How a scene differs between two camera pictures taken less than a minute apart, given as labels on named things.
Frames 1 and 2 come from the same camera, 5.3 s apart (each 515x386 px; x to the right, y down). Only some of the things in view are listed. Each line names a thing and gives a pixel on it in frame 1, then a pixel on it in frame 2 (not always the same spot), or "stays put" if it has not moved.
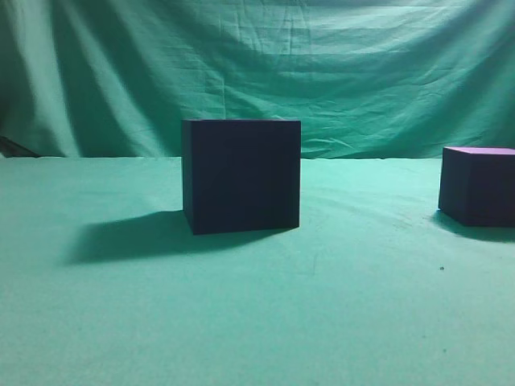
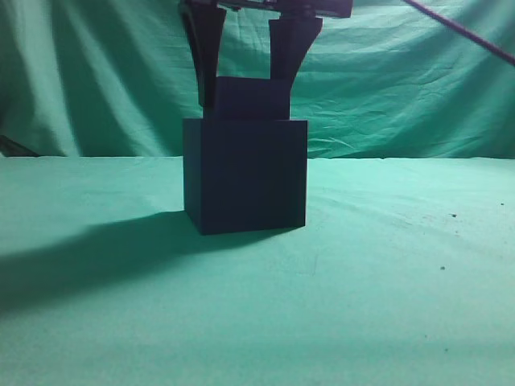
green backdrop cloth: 368,79 stays put
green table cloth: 102,282 stays put
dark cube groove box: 241,175 stays put
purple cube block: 477,186 to 252,98
